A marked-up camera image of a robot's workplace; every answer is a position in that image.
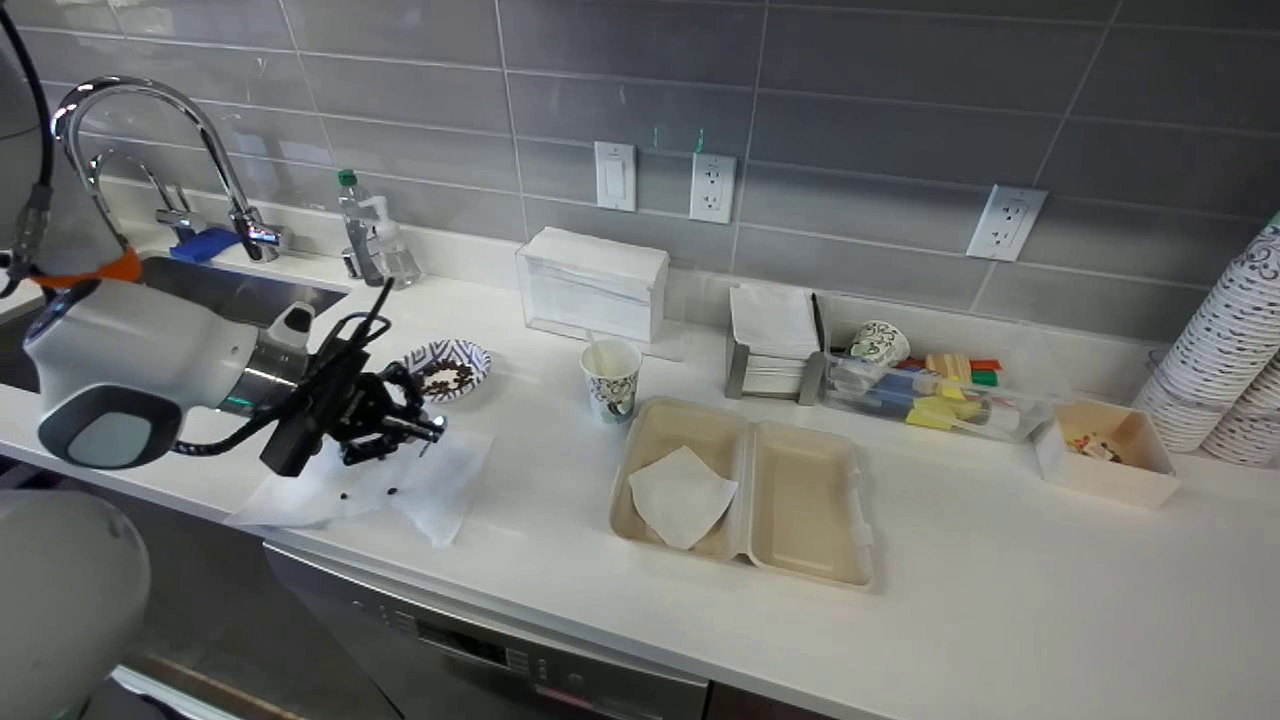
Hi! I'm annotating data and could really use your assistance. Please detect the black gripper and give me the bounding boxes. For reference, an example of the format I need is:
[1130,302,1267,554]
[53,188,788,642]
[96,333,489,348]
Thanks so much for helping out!
[326,348,437,468]

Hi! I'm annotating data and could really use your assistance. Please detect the metal spoon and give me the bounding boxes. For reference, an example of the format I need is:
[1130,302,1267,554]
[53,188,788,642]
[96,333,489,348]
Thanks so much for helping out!
[375,395,451,448]

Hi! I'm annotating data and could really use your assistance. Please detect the blue patterned paper plate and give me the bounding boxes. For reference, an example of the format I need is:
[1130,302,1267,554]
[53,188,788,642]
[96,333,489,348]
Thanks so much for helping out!
[401,337,507,408]

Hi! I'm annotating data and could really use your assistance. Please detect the white paper cup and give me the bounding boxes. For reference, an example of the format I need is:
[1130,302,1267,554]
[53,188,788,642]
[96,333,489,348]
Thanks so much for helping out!
[580,337,648,428]

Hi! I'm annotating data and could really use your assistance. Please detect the patterned paper cup stack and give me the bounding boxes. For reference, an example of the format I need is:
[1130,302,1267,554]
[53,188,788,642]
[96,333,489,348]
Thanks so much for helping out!
[1131,210,1280,421]
[1198,355,1280,471]

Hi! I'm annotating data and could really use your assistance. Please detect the brown coffee bean pile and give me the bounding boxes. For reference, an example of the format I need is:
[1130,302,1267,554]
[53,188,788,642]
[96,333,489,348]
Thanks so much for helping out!
[420,363,478,401]

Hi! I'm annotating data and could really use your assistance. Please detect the clear plastic soap bottle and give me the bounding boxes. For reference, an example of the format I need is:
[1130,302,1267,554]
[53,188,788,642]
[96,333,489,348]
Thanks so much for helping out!
[327,165,405,291]

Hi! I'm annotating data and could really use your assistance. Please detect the stainless steel sink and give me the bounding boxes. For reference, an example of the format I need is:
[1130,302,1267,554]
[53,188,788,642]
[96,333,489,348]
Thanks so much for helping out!
[0,252,358,401]

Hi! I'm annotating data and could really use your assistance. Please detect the clear napkin dispenser box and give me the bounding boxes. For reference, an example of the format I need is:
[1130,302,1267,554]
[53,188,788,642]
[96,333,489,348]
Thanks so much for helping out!
[511,221,675,348]

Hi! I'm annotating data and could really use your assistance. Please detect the chrome sink faucet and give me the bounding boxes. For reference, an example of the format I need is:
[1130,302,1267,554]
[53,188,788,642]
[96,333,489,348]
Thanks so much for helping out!
[48,72,287,269]

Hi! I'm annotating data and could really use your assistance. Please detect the blue sponge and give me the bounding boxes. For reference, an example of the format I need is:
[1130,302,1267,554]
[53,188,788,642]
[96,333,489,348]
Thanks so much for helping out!
[165,224,243,269]

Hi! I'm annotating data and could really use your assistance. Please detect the stainless dishwasher front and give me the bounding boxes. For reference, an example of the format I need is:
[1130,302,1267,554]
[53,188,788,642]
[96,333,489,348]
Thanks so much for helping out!
[259,537,718,720]

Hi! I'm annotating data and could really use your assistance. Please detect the white square napkin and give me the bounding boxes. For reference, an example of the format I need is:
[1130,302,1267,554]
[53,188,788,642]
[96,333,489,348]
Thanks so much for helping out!
[623,439,746,556]

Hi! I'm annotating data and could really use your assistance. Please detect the beige clamshell takeout container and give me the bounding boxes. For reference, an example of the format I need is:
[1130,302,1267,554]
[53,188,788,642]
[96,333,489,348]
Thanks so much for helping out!
[604,391,879,592]

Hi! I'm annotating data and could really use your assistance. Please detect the small round patterned ball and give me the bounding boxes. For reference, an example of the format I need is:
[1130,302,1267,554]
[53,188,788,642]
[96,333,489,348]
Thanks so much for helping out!
[844,318,917,374]

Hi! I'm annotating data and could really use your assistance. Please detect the blue sachet stack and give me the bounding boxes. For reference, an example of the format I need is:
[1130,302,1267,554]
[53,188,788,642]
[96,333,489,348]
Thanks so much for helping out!
[864,369,926,421]

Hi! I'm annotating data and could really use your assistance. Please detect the yellow sachet stack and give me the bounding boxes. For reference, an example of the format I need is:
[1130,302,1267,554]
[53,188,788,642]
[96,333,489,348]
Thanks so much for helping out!
[905,388,969,435]

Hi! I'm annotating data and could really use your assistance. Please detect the clear condiment organizer tray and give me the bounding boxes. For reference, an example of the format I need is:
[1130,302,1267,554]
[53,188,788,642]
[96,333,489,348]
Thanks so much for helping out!
[810,345,1061,443]

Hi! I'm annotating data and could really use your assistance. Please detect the beige cardboard box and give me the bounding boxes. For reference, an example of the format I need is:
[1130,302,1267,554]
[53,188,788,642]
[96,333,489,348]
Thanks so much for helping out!
[1030,391,1184,512]

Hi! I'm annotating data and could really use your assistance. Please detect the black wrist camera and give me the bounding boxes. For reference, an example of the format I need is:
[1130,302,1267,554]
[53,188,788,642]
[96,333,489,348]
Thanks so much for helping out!
[258,308,382,482]

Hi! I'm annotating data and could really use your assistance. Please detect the white light switch plate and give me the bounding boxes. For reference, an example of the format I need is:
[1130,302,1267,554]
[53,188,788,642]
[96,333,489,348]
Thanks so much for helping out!
[587,138,644,217]

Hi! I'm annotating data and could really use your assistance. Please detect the white wall outlet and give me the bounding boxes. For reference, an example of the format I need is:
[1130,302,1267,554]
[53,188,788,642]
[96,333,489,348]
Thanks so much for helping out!
[964,180,1052,269]
[686,147,741,230]

